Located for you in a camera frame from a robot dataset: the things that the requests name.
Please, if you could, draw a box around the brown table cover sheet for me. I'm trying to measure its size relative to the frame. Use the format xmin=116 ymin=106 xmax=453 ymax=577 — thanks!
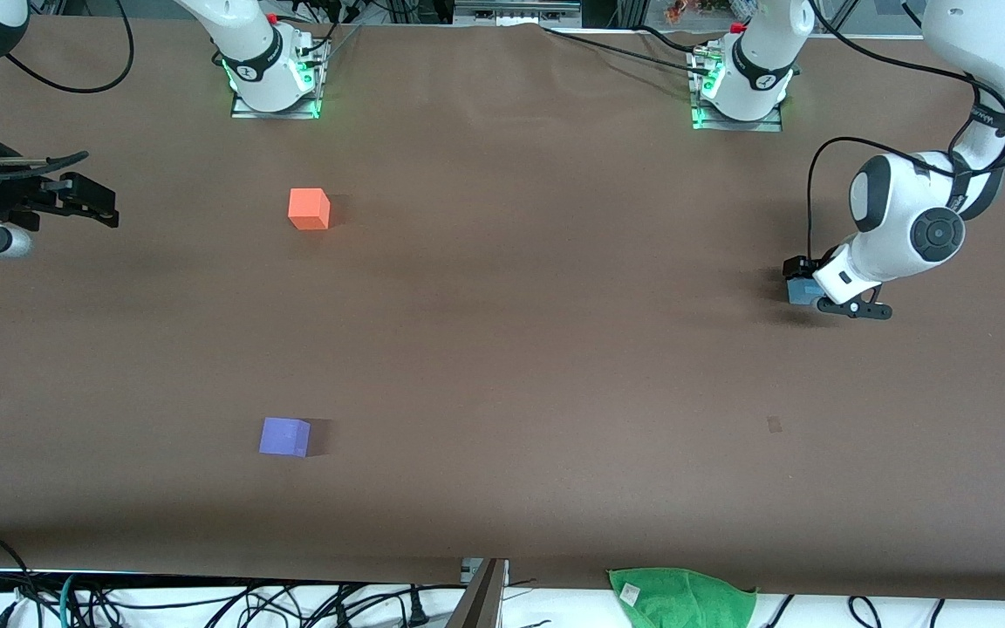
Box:
xmin=0 ymin=16 xmax=1005 ymax=603

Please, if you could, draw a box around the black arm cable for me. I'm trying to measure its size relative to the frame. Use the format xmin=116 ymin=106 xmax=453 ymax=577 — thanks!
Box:
xmin=806 ymin=0 xmax=1005 ymax=263
xmin=0 ymin=0 xmax=135 ymax=180

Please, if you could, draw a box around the purple foam block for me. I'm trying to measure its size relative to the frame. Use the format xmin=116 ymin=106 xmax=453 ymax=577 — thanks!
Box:
xmin=258 ymin=417 xmax=311 ymax=458

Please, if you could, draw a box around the green microfibre cloth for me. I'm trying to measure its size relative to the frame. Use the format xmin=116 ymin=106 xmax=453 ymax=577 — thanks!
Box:
xmin=607 ymin=567 xmax=759 ymax=628

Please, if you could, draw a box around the black cable on table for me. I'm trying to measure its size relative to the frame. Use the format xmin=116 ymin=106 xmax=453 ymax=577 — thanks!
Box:
xmin=542 ymin=24 xmax=717 ymax=79

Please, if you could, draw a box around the orange foam block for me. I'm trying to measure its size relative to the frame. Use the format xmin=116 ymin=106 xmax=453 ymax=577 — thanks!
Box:
xmin=288 ymin=188 xmax=332 ymax=231

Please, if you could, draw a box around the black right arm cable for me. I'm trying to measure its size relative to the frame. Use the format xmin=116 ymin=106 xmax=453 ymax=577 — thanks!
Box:
xmin=0 ymin=0 xmax=135 ymax=180

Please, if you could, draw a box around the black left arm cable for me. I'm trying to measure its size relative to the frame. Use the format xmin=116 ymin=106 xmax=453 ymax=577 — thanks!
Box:
xmin=806 ymin=0 xmax=1005 ymax=263

